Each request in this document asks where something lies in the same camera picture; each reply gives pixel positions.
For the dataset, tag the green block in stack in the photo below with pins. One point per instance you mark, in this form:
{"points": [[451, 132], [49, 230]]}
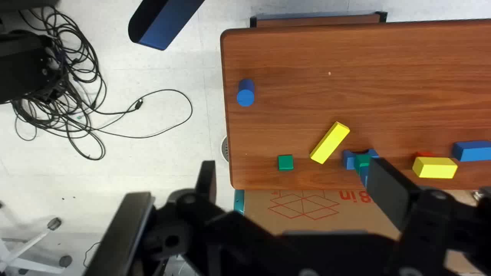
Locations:
{"points": [[362, 161]]}

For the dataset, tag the cardboard box with red print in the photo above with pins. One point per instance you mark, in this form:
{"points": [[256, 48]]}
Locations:
{"points": [[312, 207]]}

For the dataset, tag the blue cylindrical block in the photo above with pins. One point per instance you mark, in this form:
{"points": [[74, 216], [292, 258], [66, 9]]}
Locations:
{"points": [[246, 94]]}

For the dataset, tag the blue rectangular block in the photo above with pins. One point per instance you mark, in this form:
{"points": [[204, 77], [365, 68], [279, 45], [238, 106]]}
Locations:
{"points": [[471, 150]]}

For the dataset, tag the long yellow rectangular block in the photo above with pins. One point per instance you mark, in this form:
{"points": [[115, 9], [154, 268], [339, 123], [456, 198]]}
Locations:
{"points": [[330, 143]]}

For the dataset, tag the white office chair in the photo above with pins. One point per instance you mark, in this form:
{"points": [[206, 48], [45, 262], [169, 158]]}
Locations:
{"points": [[28, 245]]}

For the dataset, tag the blue base block of stack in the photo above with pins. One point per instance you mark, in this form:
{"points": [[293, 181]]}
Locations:
{"points": [[348, 160]]}

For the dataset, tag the black equipment box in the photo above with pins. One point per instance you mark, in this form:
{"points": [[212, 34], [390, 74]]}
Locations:
{"points": [[22, 63]]}

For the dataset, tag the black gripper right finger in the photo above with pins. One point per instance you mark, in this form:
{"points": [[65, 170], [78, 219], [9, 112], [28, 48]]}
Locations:
{"points": [[391, 192]]}

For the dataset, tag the small green cube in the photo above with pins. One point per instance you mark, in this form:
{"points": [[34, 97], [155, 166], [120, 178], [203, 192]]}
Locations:
{"points": [[286, 163]]}

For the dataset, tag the small red block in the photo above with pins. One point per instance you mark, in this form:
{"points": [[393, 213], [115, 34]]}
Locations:
{"points": [[424, 153]]}

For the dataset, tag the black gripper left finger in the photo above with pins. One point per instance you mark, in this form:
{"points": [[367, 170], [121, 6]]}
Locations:
{"points": [[207, 179]]}

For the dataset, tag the blue cube block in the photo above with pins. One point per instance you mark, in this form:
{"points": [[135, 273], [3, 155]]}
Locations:
{"points": [[370, 153]]}

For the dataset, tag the wide yellow rectangular block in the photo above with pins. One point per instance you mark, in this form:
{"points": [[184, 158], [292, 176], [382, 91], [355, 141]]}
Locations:
{"points": [[434, 167]]}

